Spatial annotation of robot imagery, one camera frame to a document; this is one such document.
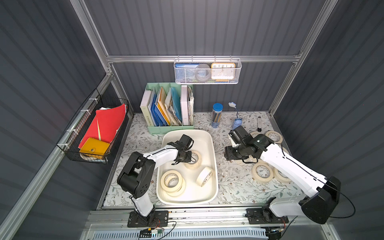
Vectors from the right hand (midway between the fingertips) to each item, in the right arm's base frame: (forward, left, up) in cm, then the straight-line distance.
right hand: (231, 154), depth 78 cm
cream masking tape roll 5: (-1, +20, -15) cm, 25 cm away
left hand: (+6, +26, -15) cm, 30 cm away
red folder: (+9, +65, +13) cm, 67 cm away
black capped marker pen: (+35, -29, -16) cm, 48 cm away
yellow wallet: (-5, +63, +15) cm, 65 cm away
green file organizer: (+31, +37, +5) cm, 48 cm away
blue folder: (+27, +44, -3) cm, 52 cm away
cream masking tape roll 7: (-15, +32, -10) cm, 37 cm away
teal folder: (+39, +32, +5) cm, 51 cm away
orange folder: (+32, +40, +6) cm, 52 cm away
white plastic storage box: (-10, +22, -17) cm, 30 cm away
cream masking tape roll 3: (-8, -18, -16) cm, 25 cm away
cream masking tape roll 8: (-16, +28, -14) cm, 35 cm away
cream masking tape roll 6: (-9, +14, -8) cm, 19 cm away
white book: (+27, +50, +9) cm, 57 cm away
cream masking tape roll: (+20, -39, -15) cm, 47 cm away
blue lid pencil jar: (+31, +5, -2) cm, 32 cm away
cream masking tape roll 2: (+24, -22, -15) cm, 36 cm away
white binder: (+31, +26, +6) cm, 41 cm away
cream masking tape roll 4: (-9, -1, +9) cm, 13 cm away
